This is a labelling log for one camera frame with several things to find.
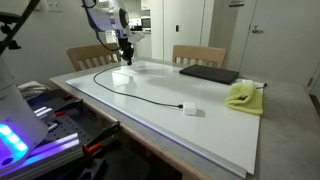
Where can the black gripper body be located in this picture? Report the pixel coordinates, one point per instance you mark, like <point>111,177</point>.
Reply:
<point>125,44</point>

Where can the white square charger block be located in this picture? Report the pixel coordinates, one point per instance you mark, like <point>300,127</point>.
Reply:
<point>190,108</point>

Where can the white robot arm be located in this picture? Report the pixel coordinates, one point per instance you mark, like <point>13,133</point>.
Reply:
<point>106,16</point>

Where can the dark background appliance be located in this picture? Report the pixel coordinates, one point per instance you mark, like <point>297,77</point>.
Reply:
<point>146,23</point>

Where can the wooden slat-back chair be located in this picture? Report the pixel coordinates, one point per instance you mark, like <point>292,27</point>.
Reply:
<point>200,53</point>
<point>90,51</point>

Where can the black flat pad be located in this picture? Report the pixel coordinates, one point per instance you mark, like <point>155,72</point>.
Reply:
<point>210,74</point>

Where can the white bundled fabric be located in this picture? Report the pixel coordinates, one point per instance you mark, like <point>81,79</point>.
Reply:
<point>33,89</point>

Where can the silver aluminium profile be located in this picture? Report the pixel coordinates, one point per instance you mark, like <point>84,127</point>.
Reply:
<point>43,111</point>

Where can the white board sheet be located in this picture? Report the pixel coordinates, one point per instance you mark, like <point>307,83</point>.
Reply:
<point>200,133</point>

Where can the yellow-green folded cloth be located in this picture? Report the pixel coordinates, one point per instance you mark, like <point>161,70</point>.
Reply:
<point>243,98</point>

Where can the small white charger plug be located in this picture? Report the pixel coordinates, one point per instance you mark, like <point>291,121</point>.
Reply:
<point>248,82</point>

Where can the white wall switch plate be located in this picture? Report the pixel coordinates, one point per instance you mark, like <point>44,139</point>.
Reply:
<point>54,5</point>

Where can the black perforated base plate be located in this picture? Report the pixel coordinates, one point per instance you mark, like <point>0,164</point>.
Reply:
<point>70,128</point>

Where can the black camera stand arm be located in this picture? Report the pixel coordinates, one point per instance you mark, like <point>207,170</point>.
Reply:
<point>15,26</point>

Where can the long aluminium extrusion rail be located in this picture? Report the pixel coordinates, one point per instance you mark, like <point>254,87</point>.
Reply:
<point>50,150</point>

